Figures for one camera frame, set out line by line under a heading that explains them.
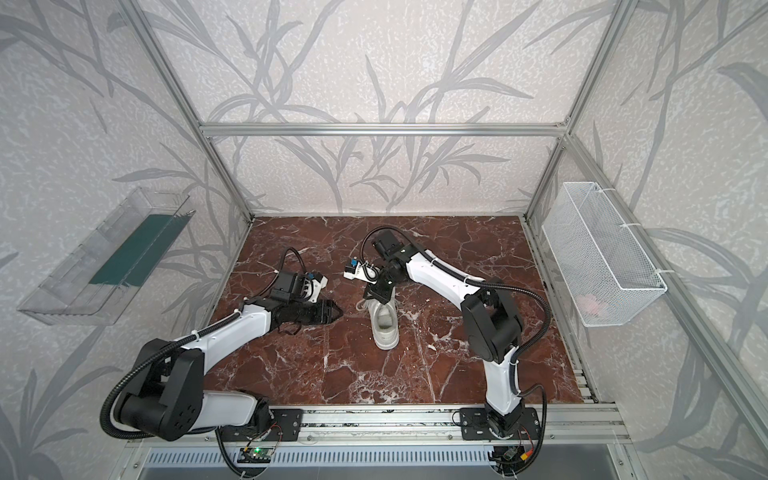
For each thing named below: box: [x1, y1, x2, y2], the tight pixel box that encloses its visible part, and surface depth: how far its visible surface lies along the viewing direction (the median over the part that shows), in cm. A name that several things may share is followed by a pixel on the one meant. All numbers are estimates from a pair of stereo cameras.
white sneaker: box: [366, 287, 400, 351], surface depth 87 cm
